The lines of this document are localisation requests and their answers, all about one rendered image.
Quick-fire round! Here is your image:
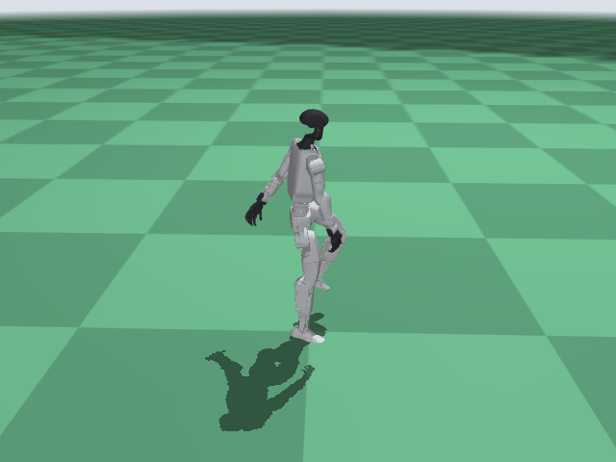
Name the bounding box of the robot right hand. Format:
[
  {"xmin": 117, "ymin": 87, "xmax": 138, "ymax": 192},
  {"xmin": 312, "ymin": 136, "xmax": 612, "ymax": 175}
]
[{"xmin": 326, "ymin": 228, "xmax": 343, "ymax": 252}]

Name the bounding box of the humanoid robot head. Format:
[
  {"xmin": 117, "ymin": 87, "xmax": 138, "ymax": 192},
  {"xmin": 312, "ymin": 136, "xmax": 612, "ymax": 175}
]
[{"xmin": 296, "ymin": 109, "xmax": 328, "ymax": 150}]

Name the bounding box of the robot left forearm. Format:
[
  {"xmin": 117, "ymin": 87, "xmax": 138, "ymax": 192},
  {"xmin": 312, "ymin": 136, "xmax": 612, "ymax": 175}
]
[{"xmin": 259, "ymin": 170, "xmax": 283, "ymax": 202}]

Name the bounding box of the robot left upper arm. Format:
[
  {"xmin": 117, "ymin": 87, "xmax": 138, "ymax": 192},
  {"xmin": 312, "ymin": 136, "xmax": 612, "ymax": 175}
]
[{"xmin": 277, "ymin": 138, "xmax": 301, "ymax": 181}]

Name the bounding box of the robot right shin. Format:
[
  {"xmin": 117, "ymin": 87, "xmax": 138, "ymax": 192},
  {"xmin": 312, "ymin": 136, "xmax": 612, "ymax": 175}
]
[{"xmin": 295, "ymin": 282, "xmax": 315, "ymax": 333}]

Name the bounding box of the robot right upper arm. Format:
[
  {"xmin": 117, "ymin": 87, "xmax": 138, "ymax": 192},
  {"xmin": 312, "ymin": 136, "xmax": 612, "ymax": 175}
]
[{"xmin": 306, "ymin": 155, "xmax": 330, "ymax": 206}]

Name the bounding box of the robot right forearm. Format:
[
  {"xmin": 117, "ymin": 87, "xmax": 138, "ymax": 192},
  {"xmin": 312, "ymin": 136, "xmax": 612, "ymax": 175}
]
[{"xmin": 319, "ymin": 195, "xmax": 339, "ymax": 235}]

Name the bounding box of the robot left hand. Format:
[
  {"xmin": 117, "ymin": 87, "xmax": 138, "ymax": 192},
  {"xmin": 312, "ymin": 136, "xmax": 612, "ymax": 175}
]
[{"xmin": 245, "ymin": 192, "xmax": 267, "ymax": 226}]

